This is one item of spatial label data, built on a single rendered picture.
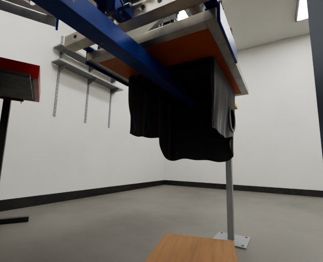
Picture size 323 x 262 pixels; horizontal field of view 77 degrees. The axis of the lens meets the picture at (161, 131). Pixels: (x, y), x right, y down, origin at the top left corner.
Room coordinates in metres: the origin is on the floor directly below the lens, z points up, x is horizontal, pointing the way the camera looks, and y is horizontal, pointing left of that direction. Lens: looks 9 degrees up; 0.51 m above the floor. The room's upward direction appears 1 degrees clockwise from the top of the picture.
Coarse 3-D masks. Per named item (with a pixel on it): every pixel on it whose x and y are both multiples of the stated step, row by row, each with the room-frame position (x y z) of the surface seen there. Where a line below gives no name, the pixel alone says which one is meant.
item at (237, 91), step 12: (192, 36) 0.66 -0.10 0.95; (204, 36) 0.66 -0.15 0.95; (156, 48) 0.74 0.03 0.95; (168, 48) 0.74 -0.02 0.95; (180, 48) 0.74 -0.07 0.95; (192, 48) 0.73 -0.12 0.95; (204, 48) 0.73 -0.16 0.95; (216, 48) 0.73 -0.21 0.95; (168, 60) 0.83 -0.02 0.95; (180, 60) 0.83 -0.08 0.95; (192, 60) 0.83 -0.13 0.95; (216, 60) 0.82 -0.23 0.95; (228, 72) 0.93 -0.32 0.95
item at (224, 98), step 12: (216, 72) 0.82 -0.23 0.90; (216, 84) 0.83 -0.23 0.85; (228, 84) 1.03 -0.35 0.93; (216, 96) 0.84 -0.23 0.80; (228, 96) 1.04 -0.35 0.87; (216, 108) 0.85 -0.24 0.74; (228, 108) 1.04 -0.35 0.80; (216, 120) 0.85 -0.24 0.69; (228, 120) 1.03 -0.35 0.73; (228, 132) 1.05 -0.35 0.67
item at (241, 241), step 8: (232, 184) 1.48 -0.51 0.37; (232, 192) 1.47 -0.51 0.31; (232, 200) 1.46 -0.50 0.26; (232, 208) 1.45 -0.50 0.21; (232, 216) 1.45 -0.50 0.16; (232, 224) 1.45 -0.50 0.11; (224, 232) 1.61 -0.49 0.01; (232, 232) 1.45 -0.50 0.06; (232, 240) 1.45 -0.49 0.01; (240, 240) 1.45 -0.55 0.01; (248, 240) 1.46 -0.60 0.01
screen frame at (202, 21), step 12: (204, 12) 0.58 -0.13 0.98; (216, 12) 0.56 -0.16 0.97; (168, 24) 0.65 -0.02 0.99; (180, 24) 0.62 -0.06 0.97; (192, 24) 0.60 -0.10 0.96; (204, 24) 0.59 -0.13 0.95; (216, 24) 0.59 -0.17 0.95; (144, 36) 0.70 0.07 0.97; (156, 36) 0.67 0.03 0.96; (168, 36) 0.66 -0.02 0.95; (180, 36) 0.66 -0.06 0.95; (216, 36) 0.65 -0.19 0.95; (228, 48) 0.73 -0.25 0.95; (96, 60) 0.84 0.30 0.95; (228, 60) 0.82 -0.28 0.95; (108, 72) 0.96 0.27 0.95; (240, 72) 0.96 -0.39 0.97; (240, 84) 1.08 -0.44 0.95
